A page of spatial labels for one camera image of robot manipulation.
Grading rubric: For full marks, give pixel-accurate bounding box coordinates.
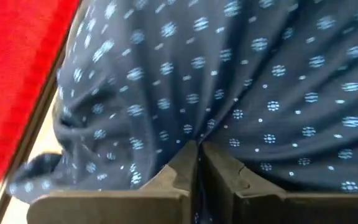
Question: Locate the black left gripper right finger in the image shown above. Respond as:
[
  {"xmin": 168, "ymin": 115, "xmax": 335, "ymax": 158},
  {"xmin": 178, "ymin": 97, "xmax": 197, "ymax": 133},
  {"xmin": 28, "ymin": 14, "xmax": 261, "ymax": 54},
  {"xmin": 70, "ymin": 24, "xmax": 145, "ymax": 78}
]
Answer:
[{"xmin": 202, "ymin": 141, "xmax": 358, "ymax": 224}]

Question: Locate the large red plastic laundry bin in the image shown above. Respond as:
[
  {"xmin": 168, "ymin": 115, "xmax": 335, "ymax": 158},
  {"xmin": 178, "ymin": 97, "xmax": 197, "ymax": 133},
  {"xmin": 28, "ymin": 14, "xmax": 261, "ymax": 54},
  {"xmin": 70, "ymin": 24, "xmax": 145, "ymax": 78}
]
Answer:
[{"xmin": 0, "ymin": 0, "xmax": 82, "ymax": 182}]

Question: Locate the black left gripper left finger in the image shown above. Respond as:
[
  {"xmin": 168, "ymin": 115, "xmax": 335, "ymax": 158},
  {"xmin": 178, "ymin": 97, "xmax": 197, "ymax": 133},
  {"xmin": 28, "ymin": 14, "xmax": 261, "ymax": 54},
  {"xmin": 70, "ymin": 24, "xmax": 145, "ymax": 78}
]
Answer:
[{"xmin": 26, "ymin": 140, "xmax": 198, "ymax": 224}]

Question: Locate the navy patterned garment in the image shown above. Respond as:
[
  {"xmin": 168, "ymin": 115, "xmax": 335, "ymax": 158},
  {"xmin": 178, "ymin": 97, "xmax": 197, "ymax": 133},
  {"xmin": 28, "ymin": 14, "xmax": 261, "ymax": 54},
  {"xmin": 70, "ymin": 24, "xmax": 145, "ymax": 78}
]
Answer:
[{"xmin": 6, "ymin": 0, "xmax": 358, "ymax": 224}]

